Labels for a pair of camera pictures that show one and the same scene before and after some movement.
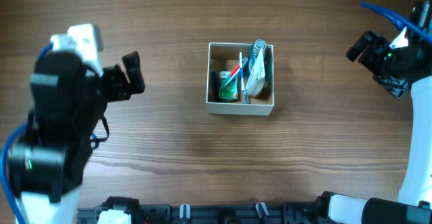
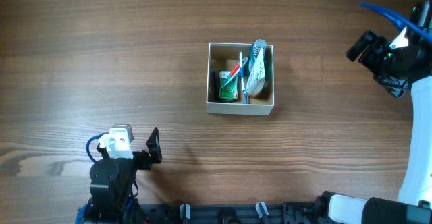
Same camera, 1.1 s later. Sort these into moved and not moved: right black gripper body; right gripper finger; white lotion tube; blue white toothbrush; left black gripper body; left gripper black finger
Moved: left black gripper body; left gripper black finger
Not moved: blue white toothbrush; right black gripper body; white lotion tube; right gripper finger
